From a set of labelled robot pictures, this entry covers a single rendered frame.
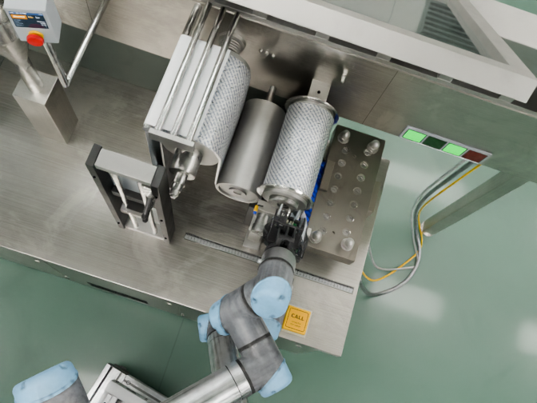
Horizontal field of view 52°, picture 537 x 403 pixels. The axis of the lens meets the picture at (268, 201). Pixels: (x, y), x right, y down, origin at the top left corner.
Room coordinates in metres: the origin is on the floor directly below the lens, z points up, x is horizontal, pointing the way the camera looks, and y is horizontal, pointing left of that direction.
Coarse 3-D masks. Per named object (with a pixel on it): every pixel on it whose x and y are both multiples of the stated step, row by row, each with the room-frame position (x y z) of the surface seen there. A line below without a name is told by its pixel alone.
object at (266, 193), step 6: (294, 102) 0.70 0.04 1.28; (306, 102) 0.70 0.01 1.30; (312, 102) 0.70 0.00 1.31; (324, 108) 0.70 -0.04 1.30; (264, 192) 0.44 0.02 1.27; (270, 192) 0.44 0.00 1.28; (276, 192) 0.45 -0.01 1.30; (282, 192) 0.45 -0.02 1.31; (288, 192) 0.45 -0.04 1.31; (294, 198) 0.45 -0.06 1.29; (300, 198) 0.46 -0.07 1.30; (300, 204) 0.45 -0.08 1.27; (306, 204) 0.46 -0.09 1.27
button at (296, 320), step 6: (288, 306) 0.26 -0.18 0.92; (294, 306) 0.27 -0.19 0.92; (288, 312) 0.25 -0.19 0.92; (294, 312) 0.26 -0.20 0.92; (300, 312) 0.26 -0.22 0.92; (306, 312) 0.27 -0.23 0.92; (288, 318) 0.23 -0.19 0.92; (294, 318) 0.24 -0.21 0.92; (300, 318) 0.25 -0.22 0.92; (306, 318) 0.25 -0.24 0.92; (282, 324) 0.21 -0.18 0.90; (288, 324) 0.22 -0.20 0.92; (294, 324) 0.22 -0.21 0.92; (300, 324) 0.23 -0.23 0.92; (306, 324) 0.24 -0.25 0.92; (288, 330) 0.20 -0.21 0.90; (294, 330) 0.21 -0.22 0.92; (300, 330) 0.21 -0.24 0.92
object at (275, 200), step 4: (272, 196) 0.44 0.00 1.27; (276, 196) 0.44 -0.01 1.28; (280, 196) 0.44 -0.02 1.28; (284, 196) 0.45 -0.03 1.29; (268, 200) 0.43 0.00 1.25; (272, 200) 0.43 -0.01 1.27; (276, 200) 0.43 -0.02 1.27; (280, 200) 0.43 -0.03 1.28; (284, 200) 0.44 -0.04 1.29; (288, 200) 0.44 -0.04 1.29; (292, 200) 0.45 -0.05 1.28; (272, 204) 0.43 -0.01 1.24; (276, 204) 0.44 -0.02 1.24; (280, 204) 0.44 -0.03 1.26; (284, 204) 0.44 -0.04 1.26; (288, 204) 0.44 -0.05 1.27; (292, 204) 0.44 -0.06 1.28; (296, 204) 0.45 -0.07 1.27; (284, 208) 0.44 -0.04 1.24; (288, 208) 0.44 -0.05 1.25; (292, 208) 0.44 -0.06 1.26; (296, 208) 0.44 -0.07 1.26
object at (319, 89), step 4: (312, 80) 0.77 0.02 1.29; (316, 80) 0.78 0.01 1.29; (312, 84) 0.76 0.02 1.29; (316, 84) 0.77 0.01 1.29; (320, 84) 0.77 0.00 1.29; (324, 84) 0.78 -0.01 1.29; (328, 84) 0.78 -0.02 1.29; (312, 88) 0.75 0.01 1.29; (316, 88) 0.76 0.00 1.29; (320, 88) 0.76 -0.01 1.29; (324, 88) 0.76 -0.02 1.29; (328, 88) 0.77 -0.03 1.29; (308, 92) 0.74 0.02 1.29; (312, 92) 0.74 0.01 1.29; (316, 92) 0.74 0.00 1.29; (320, 92) 0.75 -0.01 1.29; (324, 92) 0.75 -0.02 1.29; (312, 96) 0.73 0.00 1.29; (316, 96) 0.73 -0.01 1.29; (320, 96) 0.74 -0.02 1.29; (324, 96) 0.74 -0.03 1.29; (324, 100) 0.73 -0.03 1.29
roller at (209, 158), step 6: (234, 54) 0.68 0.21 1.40; (240, 60) 0.68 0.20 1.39; (246, 66) 0.68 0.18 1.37; (198, 144) 0.44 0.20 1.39; (174, 150) 0.44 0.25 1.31; (204, 150) 0.44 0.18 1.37; (210, 150) 0.44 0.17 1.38; (204, 156) 0.44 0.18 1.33; (210, 156) 0.44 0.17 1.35; (216, 156) 0.44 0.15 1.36; (204, 162) 0.44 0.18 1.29; (210, 162) 0.44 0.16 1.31; (216, 162) 0.44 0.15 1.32
